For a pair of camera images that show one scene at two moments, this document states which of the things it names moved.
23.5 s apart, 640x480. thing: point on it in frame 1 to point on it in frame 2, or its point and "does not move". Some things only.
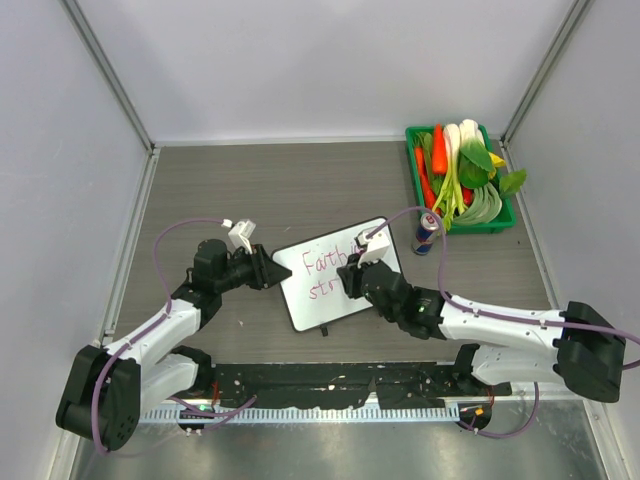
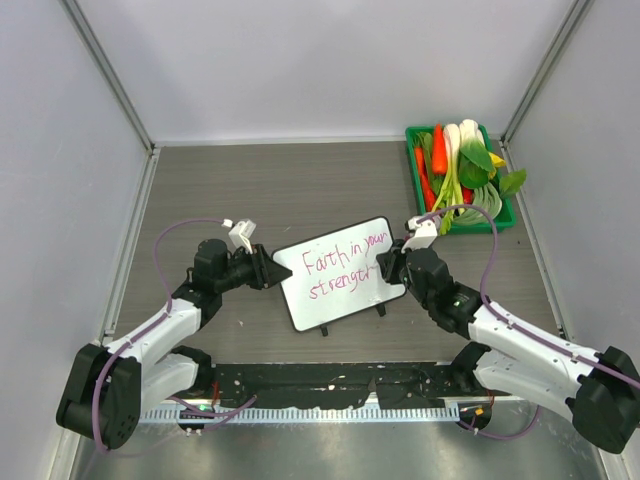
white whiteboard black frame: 315,293 does not move
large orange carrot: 439,154 does not move
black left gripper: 265,272 does not move
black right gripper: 350,274 to 390,261
